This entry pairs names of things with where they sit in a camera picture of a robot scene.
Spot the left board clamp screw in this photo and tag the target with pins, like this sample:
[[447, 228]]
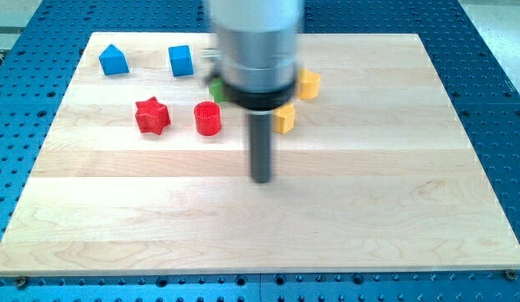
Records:
[[20, 282]]

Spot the yellow pentagon block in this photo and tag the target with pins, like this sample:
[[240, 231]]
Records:
[[283, 118]]

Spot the yellow heart block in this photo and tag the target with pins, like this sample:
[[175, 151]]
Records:
[[309, 84]]

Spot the wooden board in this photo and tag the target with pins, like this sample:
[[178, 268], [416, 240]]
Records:
[[377, 174]]

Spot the green block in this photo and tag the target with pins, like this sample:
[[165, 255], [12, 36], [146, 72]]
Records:
[[215, 89]]

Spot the board clamp screw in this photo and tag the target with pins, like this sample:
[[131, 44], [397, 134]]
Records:
[[510, 275], [20, 282]]

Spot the blue cube block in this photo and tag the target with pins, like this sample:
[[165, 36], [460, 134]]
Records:
[[181, 60]]

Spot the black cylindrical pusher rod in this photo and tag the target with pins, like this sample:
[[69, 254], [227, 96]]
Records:
[[260, 145]]

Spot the red star block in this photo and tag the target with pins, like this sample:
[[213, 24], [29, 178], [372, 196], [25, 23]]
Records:
[[152, 116]]

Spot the blue pentagon block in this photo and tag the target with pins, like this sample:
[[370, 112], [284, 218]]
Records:
[[113, 61]]

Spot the right board clamp screw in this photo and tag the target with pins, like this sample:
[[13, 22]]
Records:
[[510, 275]]

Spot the red cylinder block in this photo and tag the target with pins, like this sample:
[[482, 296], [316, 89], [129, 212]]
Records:
[[207, 118]]

